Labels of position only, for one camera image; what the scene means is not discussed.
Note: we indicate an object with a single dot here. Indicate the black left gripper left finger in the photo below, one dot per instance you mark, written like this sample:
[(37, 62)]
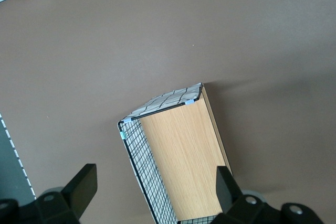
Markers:
[(78, 184)]

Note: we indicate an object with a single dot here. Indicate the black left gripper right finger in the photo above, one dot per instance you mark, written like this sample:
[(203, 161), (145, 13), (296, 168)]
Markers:
[(227, 184)]

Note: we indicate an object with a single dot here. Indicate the teal plastic clip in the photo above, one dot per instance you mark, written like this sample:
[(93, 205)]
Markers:
[(122, 135)]

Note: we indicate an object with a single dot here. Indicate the dark mat white dashed edge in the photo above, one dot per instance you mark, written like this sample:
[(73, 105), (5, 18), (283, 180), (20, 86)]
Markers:
[(10, 163)]

